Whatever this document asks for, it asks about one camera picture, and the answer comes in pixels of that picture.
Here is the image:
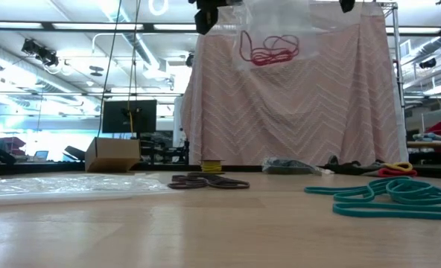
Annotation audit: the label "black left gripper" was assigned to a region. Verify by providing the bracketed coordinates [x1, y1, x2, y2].
[188, 0, 244, 36]

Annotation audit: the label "long red rubber band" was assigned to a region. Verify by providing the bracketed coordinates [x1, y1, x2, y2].
[238, 30, 268, 63]
[261, 34, 300, 57]

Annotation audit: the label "clear plastic zip bag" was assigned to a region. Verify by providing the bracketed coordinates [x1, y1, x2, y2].
[261, 156, 335, 176]
[230, 0, 315, 72]

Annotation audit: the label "dark brown rubber band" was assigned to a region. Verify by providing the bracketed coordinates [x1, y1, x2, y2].
[167, 173, 210, 190]
[185, 170, 250, 190]

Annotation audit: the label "teal rubber band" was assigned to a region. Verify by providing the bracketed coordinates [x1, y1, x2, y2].
[304, 177, 391, 199]
[386, 177, 441, 205]
[331, 202, 441, 221]

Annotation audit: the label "clear zip bag stack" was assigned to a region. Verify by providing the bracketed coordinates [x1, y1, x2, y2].
[0, 173, 177, 206]

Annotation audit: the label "yellow and red bands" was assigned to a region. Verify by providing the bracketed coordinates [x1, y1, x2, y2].
[361, 160, 418, 178]

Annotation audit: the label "pink chevron cloth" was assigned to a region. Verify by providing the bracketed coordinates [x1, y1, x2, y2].
[180, 0, 410, 167]

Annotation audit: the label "black computer monitor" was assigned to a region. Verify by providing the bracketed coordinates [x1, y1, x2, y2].
[101, 99, 158, 134]

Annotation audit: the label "black desk equipment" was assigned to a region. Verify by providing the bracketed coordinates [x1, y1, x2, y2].
[140, 137, 191, 165]

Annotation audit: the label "brown cardboard box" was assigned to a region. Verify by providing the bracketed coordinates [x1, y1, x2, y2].
[85, 136, 142, 171]

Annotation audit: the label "wooden side table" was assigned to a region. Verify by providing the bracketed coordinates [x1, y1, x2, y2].
[406, 140, 441, 165]

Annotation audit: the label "black hanging cable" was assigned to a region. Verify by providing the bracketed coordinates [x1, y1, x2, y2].
[127, 0, 142, 112]
[96, 0, 123, 138]

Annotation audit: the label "chrome wire rack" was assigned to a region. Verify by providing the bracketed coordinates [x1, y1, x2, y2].
[376, 1, 408, 126]

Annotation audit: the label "black aluminium frame rail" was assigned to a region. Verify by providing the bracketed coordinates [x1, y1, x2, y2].
[416, 163, 441, 179]
[130, 165, 266, 173]
[0, 162, 88, 176]

